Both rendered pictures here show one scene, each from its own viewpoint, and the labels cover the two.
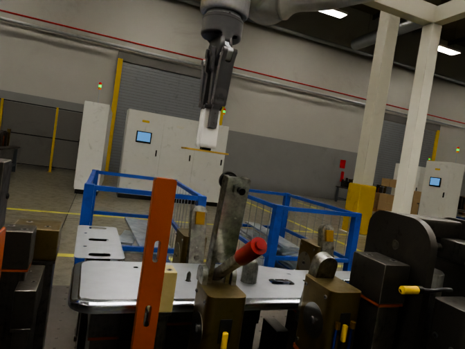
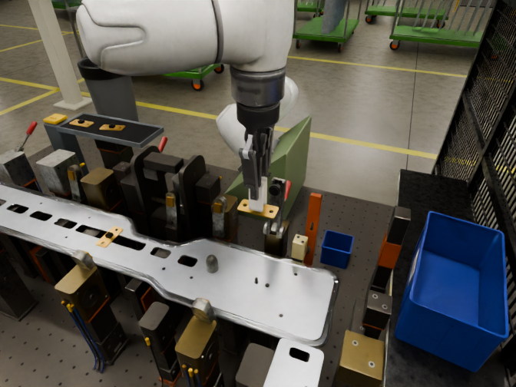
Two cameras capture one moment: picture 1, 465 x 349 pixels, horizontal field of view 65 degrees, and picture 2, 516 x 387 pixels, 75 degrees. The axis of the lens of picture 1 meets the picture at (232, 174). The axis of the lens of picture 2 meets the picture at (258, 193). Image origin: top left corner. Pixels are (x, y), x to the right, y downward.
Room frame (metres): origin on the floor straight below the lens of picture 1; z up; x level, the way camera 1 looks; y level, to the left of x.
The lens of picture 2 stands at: (1.08, 0.43, 1.71)
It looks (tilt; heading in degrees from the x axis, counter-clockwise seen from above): 37 degrees down; 223
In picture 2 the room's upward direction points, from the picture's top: straight up
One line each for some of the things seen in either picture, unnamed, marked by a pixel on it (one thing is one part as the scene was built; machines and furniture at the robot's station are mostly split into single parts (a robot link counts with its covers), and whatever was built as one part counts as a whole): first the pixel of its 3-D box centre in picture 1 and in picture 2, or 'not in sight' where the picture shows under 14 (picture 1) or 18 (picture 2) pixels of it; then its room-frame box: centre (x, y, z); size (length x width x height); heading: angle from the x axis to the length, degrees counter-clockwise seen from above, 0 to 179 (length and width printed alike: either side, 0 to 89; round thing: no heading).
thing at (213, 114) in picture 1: (215, 113); not in sight; (0.64, 0.05, 1.31); 0.03 x 0.01 x 0.05; 22
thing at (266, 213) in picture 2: (205, 148); (258, 206); (0.67, 0.06, 1.25); 0.08 x 0.04 x 0.01; 112
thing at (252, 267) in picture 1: (249, 273); (212, 264); (0.72, -0.06, 1.02); 0.03 x 0.03 x 0.07
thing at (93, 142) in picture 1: (95, 138); not in sight; (8.97, 3.47, 1.22); 2.40 x 0.54 x 2.45; 17
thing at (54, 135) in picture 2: not in sight; (75, 170); (0.72, -0.96, 0.92); 0.08 x 0.08 x 0.44; 22
